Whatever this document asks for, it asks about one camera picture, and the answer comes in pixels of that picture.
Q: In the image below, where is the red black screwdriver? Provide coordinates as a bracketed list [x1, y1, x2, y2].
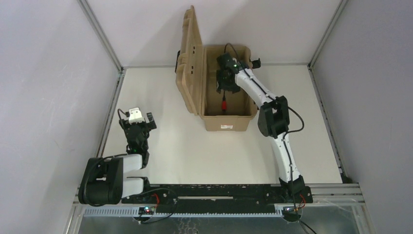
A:
[221, 91, 227, 113]

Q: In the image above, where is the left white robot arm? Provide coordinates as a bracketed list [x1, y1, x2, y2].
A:
[78, 108, 157, 207]

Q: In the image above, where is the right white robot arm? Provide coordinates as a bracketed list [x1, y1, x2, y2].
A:
[216, 53, 305, 203]

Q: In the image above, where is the black bin latch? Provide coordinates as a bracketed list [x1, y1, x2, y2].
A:
[250, 58, 261, 69]

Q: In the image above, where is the tan plastic bin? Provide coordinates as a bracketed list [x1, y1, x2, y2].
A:
[175, 6, 257, 132]

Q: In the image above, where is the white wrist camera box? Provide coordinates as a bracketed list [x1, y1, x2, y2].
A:
[128, 107, 145, 124]

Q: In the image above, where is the black mounting rail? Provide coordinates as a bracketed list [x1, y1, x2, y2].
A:
[121, 184, 314, 215]

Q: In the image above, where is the aluminium frame base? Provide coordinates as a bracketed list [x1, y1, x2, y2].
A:
[64, 184, 375, 234]

